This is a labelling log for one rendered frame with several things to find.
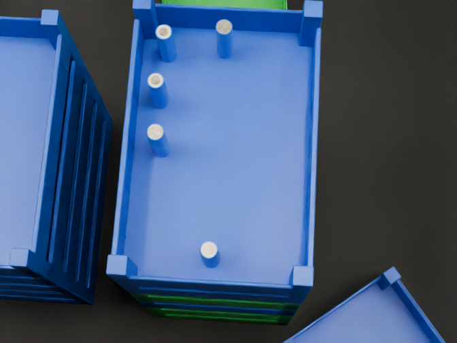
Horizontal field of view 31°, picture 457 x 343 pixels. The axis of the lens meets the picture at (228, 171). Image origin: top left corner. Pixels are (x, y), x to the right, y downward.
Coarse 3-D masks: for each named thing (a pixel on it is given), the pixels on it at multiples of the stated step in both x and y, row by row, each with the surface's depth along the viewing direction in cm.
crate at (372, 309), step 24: (384, 288) 123; (336, 312) 125; (360, 312) 125; (384, 312) 125; (408, 312) 124; (312, 336) 124; (336, 336) 124; (360, 336) 124; (384, 336) 124; (408, 336) 124; (432, 336) 121
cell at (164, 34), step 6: (162, 24) 87; (156, 30) 87; (162, 30) 87; (168, 30) 87; (156, 36) 87; (162, 36) 87; (168, 36) 87; (162, 42) 87; (168, 42) 88; (174, 42) 90; (162, 48) 89; (168, 48) 89; (174, 48) 90; (162, 54) 91; (168, 54) 91; (174, 54) 91; (168, 60) 92; (174, 60) 93
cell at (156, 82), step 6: (156, 72) 86; (150, 78) 86; (156, 78) 85; (162, 78) 86; (150, 84) 85; (156, 84) 85; (162, 84) 85; (150, 90) 86; (156, 90) 86; (162, 90) 86; (156, 96) 88; (162, 96) 88; (168, 96) 90; (156, 102) 90; (162, 102) 89; (168, 102) 91
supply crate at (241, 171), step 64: (192, 64) 93; (256, 64) 92; (128, 128) 85; (192, 128) 91; (256, 128) 90; (128, 192) 88; (192, 192) 89; (256, 192) 89; (128, 256) 87; (192, 256) 87; (256, 256) 87
